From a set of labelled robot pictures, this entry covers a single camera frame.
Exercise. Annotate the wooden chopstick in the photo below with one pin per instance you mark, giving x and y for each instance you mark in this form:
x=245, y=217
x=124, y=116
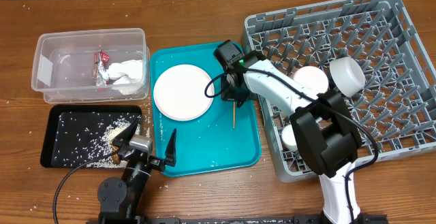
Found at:
x=233, y=114

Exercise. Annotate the red foil wrapper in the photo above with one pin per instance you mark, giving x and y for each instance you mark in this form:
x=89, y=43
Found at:
x=99, y=73

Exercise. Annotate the pink round plate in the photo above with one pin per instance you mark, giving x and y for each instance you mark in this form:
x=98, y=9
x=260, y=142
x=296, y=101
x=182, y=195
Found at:
x=183, y=92

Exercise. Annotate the white napkin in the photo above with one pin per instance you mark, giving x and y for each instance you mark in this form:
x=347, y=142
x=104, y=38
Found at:
x=126, y=75

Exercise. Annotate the pink small bowl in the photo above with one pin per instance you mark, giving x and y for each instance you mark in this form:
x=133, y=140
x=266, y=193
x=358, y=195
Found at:
x=312, y=78

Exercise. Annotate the clear plastic bin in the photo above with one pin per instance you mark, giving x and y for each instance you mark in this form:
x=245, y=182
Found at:
x=65, y=65

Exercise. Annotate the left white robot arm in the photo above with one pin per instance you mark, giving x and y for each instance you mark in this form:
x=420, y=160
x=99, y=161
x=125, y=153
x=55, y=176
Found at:
x=120, y=197

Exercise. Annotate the grey small bowl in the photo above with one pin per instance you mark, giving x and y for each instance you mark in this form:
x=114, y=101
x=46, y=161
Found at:
x=347, y=76

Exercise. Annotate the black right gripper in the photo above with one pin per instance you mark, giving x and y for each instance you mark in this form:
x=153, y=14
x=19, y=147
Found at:
x=227, y=95

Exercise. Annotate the black tray with rice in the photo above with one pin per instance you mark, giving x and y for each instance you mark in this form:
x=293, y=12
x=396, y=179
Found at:
x=76, y=134

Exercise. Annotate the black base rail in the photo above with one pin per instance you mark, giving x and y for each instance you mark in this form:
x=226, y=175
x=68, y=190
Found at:
x=297, y=219

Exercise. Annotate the grey plastic dish rack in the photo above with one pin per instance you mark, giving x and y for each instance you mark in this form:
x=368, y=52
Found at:
x=397, y=104

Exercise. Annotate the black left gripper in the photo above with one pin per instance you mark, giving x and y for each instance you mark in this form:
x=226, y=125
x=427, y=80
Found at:
x=169, y=158

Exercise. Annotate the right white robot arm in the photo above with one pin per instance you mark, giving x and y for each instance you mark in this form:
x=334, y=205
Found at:
x=326, y=136

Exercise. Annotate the white cup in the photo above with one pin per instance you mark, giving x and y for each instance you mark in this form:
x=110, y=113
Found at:
x=288, y=138

